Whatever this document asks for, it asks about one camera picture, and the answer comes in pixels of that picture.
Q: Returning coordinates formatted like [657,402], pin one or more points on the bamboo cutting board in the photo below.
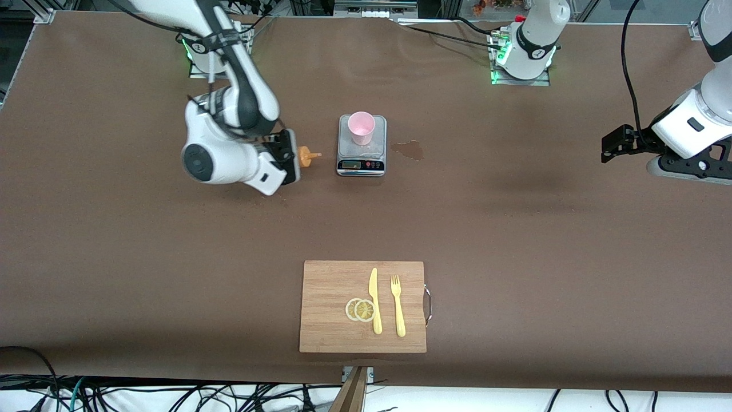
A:
[326,309]

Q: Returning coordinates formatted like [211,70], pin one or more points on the silver digital kitchen scale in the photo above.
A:
[345,147]

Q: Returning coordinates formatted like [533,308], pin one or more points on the lemon slice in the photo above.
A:
[349,309]
[365,311]

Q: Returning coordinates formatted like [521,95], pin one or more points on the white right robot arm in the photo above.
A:
[229,166]

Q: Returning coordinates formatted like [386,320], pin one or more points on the white power strip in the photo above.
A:
[374,13]

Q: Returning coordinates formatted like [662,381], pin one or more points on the wooden beam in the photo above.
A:
[351,395]

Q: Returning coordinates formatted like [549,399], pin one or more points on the yellow plastic knife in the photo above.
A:
[374,297]

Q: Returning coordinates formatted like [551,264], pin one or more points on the aluminium corner bracket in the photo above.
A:
[695,30]
[44,16]

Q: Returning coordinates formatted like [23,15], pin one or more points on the small metal bracket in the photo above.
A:
[370,375]

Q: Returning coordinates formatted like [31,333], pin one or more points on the brown table cover sheet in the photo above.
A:
[114,286]

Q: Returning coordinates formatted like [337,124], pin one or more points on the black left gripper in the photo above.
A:
[639,141]

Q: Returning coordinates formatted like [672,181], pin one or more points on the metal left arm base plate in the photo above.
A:
[537,82]

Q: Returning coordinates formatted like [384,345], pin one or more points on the clear sauce bottle orange cap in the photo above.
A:
[306,156]

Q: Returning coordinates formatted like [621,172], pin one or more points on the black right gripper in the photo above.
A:
[278,145]

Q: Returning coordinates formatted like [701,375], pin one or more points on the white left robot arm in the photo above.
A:
[680,130]

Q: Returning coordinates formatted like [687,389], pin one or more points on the yellow plastic fork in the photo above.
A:
[400,315]

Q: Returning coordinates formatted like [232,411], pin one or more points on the pink plastic cup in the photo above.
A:
[361,129]

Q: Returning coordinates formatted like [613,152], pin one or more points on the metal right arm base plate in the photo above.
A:
[200,75]

